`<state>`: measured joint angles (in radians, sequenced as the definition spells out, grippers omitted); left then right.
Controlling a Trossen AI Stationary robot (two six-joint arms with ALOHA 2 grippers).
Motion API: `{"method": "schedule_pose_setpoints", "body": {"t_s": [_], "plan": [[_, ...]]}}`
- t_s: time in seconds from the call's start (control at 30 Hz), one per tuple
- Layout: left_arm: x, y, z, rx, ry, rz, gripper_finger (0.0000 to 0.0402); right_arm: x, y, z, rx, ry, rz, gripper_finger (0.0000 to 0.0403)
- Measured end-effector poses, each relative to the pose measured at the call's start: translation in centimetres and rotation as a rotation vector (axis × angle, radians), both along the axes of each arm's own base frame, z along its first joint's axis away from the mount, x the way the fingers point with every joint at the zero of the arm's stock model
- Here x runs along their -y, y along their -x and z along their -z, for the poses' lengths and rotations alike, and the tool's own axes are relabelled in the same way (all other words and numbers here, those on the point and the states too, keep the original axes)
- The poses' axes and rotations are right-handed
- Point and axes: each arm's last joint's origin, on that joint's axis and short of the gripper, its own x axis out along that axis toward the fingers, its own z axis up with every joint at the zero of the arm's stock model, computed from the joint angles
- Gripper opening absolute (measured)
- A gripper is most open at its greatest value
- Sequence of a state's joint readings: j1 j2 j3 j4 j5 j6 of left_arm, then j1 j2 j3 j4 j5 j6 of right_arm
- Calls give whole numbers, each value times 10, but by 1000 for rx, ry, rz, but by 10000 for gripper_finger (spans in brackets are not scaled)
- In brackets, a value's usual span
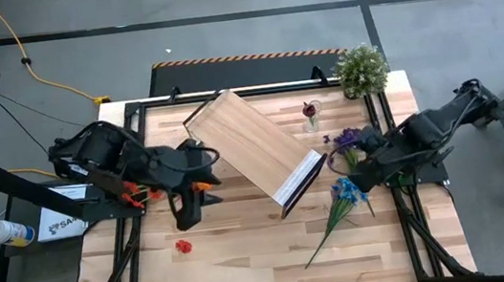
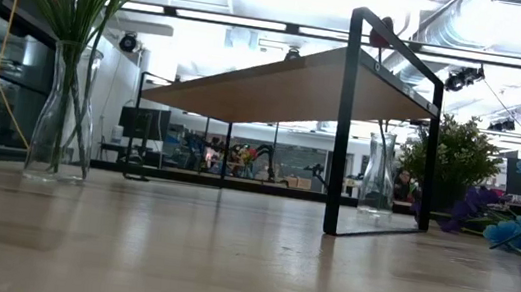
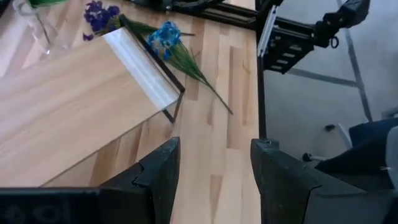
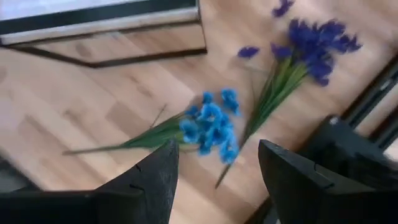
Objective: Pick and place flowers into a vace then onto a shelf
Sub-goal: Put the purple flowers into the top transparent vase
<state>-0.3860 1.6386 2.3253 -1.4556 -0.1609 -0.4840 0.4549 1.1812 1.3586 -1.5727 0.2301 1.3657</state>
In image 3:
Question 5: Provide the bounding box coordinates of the wooden shelf black metal frame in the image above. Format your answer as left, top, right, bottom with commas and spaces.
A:
0, 14, 187, 188

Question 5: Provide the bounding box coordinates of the purple artificial flower bunch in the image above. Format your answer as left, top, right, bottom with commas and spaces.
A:
82, 0, 195, 42

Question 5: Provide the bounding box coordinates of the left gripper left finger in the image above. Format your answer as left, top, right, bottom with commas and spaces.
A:
0, 136, 181, 224

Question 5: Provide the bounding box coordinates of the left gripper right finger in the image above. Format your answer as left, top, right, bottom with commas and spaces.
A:
250, 138, 398, 224

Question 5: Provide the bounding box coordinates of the clear glass vase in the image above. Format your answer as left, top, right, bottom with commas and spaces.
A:
12, 0, 71, 60

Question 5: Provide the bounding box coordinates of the silver metal bracket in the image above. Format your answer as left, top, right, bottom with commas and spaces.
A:
257, 4, 277, 57

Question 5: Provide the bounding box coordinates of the blue artificial flower bunch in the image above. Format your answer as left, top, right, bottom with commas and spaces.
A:
147, 21, 234, 115

